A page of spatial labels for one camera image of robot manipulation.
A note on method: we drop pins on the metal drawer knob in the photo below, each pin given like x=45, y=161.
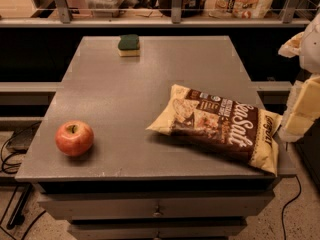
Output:
x=157, y=213

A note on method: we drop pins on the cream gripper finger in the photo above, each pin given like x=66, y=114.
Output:
x=303, y=107

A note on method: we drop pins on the green and yellow sponge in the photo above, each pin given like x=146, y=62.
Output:
x=129, y=45

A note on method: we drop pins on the black power adapter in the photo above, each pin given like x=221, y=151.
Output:
x=20, y=141

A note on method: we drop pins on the grey metal shelf rail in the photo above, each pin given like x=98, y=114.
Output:
x=139, y=13

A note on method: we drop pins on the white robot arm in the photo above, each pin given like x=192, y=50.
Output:
x=305, y=45

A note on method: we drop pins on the grey cabinet with drawers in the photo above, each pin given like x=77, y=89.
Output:
x=111, y=191

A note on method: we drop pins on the brown sea salt chip bag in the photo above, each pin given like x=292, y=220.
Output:
x=236, y=129

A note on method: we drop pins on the clear plastic container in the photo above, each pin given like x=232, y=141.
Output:
x=104, y=8

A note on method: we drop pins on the red apple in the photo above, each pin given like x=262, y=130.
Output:
x=74, y=138

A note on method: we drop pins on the white snack bag on shelf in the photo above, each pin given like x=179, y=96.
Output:
x=243, y=9

